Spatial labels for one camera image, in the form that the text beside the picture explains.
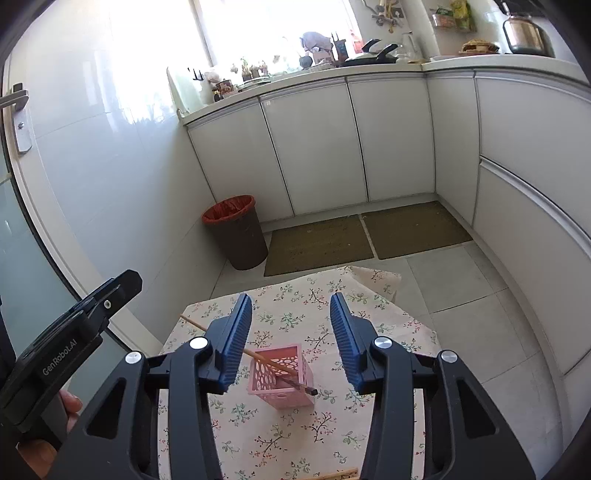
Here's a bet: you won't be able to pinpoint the right brown floor mat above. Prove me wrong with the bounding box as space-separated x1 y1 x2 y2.
363 201 472 260

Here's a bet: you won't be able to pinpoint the silver door handle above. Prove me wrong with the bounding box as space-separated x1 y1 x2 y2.
1 83 32 155

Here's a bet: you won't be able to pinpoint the pink perforated utensil holder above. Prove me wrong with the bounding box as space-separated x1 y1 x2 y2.
247 344 318 410

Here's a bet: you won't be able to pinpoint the pink grey toy figure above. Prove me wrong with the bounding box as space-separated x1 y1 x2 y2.
301 32 335 64

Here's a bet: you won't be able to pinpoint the left brown floor mat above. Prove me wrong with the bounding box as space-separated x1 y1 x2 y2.
264 215 374 277

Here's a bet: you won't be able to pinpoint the white kitchen cabinets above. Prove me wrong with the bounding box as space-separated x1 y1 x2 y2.
183 54 590 428

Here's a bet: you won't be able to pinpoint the steel kettle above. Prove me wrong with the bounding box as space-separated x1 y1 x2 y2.
499 1 554 58

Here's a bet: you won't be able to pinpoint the person's left hand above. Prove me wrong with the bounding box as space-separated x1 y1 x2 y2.
17 389 83 479

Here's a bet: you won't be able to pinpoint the dark chopstick gold band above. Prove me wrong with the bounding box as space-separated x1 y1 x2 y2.
178 314 320 397

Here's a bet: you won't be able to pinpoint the black frying pan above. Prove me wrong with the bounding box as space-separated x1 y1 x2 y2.
342 39 400 67

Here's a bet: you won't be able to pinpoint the brown trash bin red liner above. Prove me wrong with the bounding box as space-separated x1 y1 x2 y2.
201 195 269 270

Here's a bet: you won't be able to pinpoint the yellow green snack bag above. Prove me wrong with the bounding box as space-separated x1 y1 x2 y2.
451 0 477 33

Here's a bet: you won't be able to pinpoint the plate of food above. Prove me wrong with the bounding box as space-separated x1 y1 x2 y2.
459 39 500 56

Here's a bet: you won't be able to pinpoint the bamboo chopstick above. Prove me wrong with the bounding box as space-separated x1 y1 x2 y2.
315 468 359 480

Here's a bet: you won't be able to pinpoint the floral tablecloth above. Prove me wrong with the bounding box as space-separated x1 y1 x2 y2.
156 265 441 480

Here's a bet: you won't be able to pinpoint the brown floor mat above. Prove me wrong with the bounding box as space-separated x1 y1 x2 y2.
363 201 472 260
264 215 374 277

